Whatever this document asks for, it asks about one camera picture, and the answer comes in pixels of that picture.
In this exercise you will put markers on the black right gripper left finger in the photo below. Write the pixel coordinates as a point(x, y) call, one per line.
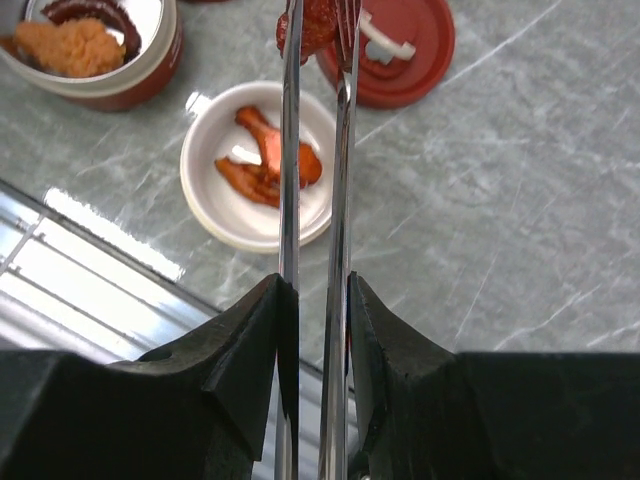
point(194, 408)

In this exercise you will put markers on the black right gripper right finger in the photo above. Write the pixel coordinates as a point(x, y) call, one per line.
point(426, 413)

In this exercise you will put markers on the metal serving tongs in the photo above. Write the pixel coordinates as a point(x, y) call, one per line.
point(332, 461)

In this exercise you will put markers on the orange bacon strip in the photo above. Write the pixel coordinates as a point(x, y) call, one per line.
point(253, 182)

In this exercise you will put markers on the red-brown chicken wing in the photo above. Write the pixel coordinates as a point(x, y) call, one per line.
point(268, 139)

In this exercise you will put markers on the red container lid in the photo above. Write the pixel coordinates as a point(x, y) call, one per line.
point(405, 49)

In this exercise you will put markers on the orange fried cutlet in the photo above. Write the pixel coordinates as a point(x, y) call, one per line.
point(78, 48)

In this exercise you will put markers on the red-brown drumstick piece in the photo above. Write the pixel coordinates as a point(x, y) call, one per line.
point(319, 27)

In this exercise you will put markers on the curved red sausage piece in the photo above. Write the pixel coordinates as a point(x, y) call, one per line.
point(109, 12)

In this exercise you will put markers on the white round container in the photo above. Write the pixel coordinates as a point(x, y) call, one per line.
point(222, 211)

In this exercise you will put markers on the metal round container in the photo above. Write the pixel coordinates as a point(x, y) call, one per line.
point(159, 25)

